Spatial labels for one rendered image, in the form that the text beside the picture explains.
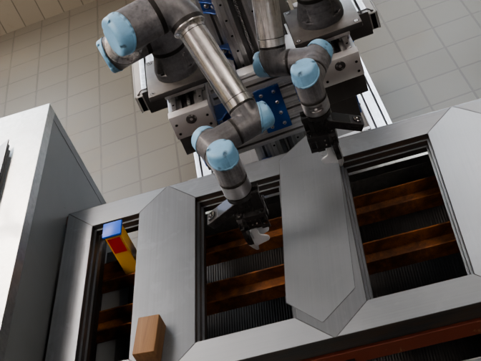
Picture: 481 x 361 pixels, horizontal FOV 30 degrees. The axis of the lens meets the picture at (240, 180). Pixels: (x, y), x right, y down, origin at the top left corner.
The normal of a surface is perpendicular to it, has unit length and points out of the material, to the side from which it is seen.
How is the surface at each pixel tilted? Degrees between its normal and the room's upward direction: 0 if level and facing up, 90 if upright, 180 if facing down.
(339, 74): 90
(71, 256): 0
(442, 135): 0
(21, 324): 90
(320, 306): 0
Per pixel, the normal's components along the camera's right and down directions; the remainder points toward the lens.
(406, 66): -0.31, -0.72
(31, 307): 0.95, -0.26
